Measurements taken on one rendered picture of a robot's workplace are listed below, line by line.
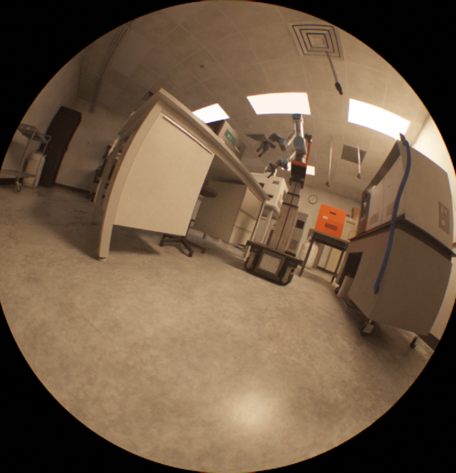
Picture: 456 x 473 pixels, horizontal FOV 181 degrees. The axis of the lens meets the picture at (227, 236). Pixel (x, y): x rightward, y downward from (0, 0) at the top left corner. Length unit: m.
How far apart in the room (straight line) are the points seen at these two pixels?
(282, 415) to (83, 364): 0.44
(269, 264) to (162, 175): 1.08
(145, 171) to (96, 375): 0.78
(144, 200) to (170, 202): 0.17
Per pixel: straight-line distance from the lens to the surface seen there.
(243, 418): 0.39
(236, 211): 1.47
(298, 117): 1.77
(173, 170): 0.86
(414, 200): 1.27
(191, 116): 0.91
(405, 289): 1.14
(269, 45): 2.57
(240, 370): 0.45
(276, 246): 1.44
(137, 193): 0.77
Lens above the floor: 0.35
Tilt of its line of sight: 4 degrees down
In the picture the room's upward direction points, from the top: 19 degrees clockwise
